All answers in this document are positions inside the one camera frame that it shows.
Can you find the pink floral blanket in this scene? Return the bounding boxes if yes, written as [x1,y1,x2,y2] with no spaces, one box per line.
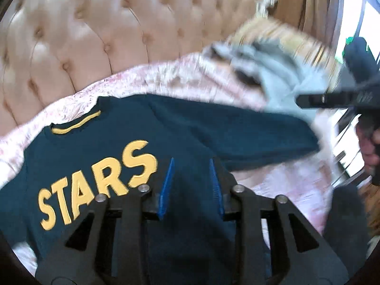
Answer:
[0,52,336,268]

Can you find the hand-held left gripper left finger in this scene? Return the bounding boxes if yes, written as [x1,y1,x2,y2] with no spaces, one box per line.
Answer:
[36,158,176,285]

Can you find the grey garment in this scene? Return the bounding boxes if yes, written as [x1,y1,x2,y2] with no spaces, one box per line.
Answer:
[208,37,330,110]

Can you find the person's right hand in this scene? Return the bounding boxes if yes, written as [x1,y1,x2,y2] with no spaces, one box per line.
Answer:
[357,119,380,171]

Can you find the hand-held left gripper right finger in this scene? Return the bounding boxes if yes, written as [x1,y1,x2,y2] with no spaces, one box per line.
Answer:
[209,159,349,285]

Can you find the person's dark pants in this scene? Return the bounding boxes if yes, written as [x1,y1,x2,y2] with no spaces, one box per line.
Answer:
[323,184,375,276]

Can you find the window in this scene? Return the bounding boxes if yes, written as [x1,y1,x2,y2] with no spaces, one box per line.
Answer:
[344,0,380,66]

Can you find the tufted beige leather sofa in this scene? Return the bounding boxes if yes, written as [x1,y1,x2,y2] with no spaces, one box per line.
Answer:
[0,0,268,131]

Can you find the dark blue sweatshirt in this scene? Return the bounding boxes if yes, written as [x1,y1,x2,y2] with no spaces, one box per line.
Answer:
[0,94,321,285]

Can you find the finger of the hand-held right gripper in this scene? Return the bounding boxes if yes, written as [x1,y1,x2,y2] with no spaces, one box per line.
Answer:
[295,93,362,109]

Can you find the striped cushion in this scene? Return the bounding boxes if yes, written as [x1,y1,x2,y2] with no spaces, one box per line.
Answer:
[232,16,342,90]

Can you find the gold patterned curtain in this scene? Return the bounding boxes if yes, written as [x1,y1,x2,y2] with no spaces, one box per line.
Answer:
[273,0,345,51]

